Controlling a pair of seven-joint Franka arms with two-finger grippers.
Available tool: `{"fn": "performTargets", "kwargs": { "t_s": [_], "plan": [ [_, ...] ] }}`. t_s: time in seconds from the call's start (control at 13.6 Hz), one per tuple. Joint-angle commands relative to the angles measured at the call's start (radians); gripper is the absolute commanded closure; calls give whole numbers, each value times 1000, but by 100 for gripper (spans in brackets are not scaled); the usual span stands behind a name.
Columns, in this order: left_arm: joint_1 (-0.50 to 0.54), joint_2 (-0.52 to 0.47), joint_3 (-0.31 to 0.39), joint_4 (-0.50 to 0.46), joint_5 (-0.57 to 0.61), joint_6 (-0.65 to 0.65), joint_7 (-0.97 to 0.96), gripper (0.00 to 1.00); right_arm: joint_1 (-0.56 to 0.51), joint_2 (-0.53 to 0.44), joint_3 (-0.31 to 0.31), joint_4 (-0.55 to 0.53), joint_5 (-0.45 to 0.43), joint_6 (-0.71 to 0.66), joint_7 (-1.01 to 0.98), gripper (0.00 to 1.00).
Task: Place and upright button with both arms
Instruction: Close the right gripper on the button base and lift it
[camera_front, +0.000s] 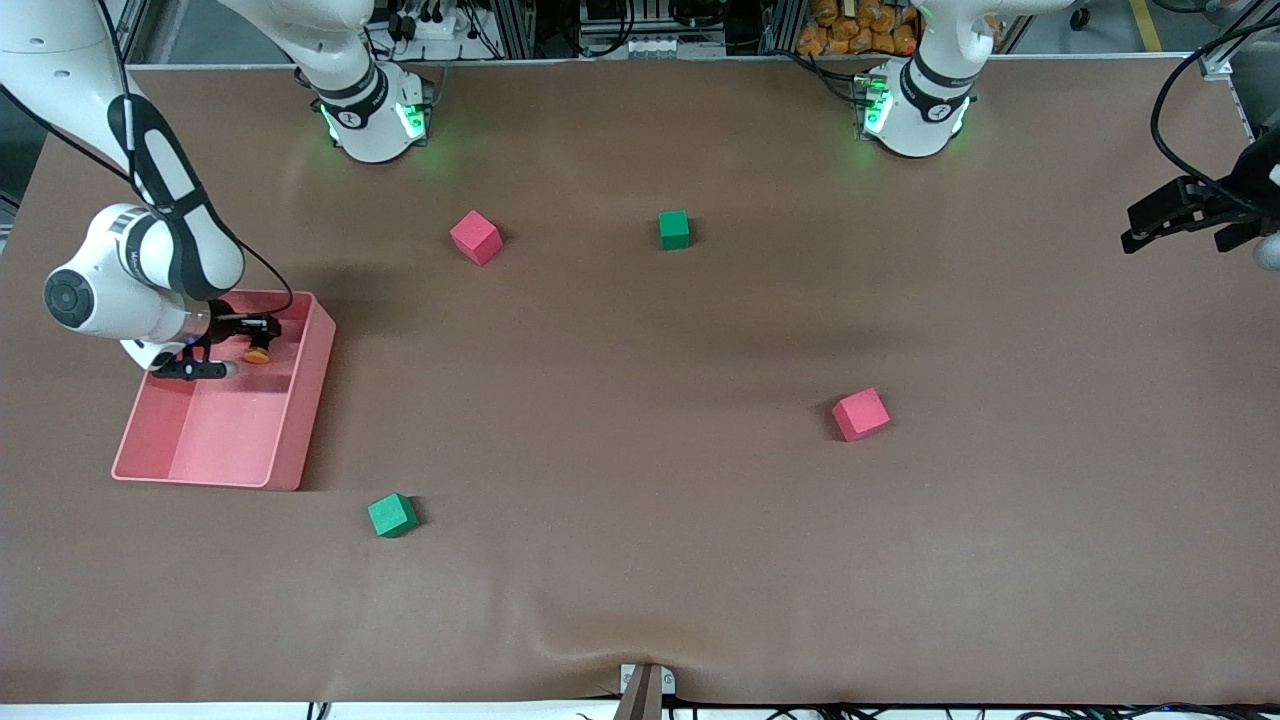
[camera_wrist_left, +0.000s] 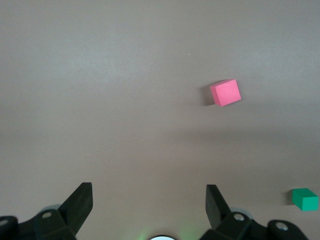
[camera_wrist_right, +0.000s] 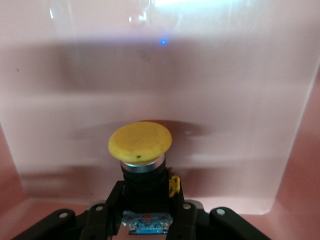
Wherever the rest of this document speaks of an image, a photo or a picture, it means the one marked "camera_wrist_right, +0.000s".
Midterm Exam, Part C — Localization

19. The yellow mushroom push button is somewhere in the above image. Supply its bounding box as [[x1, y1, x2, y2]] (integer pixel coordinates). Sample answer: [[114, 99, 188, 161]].
[[107, 121, 182, 236]]

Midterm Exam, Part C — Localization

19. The pink plastic bin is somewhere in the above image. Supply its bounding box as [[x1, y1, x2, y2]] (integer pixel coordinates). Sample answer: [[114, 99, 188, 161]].
[[0, 0, 320, 240]]

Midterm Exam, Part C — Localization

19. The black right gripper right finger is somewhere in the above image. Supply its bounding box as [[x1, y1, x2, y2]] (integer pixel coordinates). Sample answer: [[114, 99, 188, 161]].
[[166, 191, 273, 240]]

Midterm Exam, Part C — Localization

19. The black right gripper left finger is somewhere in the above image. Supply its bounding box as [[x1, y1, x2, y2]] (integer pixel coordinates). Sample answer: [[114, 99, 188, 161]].
[[12, 181, 127, 240]]

